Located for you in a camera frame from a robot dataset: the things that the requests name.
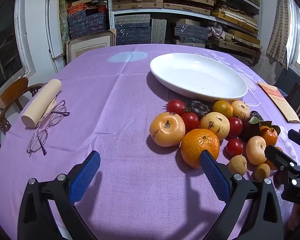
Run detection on red cherry tomato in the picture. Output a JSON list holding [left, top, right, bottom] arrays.
[[163, 99, 186, 116], [181, 112, 200, 133], [228, 116, 243, 138], [226, 138, 244, 157]]

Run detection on purple tablecloth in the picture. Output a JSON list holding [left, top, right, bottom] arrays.
[[0, 44, 300, 240]]

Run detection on large yellow pepino melon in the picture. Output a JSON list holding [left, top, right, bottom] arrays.
[[149, 112, 186, 147]]

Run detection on small pepino melon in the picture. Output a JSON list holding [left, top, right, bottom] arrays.
[[231, 100, 250, 120]]

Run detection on leafy orange mandarin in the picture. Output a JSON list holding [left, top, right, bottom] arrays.
[[248, 116, 281, 146]]

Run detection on framed picture board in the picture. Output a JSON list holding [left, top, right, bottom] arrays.
[[66, 29, 117, 64]]

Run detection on white oval plate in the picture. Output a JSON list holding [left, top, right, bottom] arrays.
[[149, 53, 248, 101]]

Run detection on cream paper roll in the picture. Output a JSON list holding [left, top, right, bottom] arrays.
[[21, 79, 62, 128]]

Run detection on purple wire eyeglasses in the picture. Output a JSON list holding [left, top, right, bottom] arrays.
[[26, 100, 70, 155]]

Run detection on brown paper notebook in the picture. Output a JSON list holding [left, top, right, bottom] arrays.
[[258, 82, 300, 124]]

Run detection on striped pepino melon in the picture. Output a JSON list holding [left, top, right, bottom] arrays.
[[200, 112, 230, 141]]

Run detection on pale peach pepino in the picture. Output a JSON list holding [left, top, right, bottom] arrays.
[[245, 136, 266, 166]]

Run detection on large orange mandarin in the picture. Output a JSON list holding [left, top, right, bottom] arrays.
[[180, 128, 220, 168]]

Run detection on wooden chair left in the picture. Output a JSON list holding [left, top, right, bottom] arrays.
[[0, 77, 44, 148]]

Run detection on dark red plum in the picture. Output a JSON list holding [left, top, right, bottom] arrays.
[[240, 119, 260, 142]]

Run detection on brown longan fruit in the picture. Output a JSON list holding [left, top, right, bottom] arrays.
[[228, 155, 247, 176], [254, 163, 270, 181]]

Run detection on checkered curtain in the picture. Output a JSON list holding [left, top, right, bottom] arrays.
[[267, 0, 296, 69]]

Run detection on dark purple mangosteen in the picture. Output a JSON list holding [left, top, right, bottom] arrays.
[[249, 111, 264, 124], [183, 100, 211, 120]]

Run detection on metal storage shelf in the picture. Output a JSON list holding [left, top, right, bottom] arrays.
[[108, 0, 262, 66]]

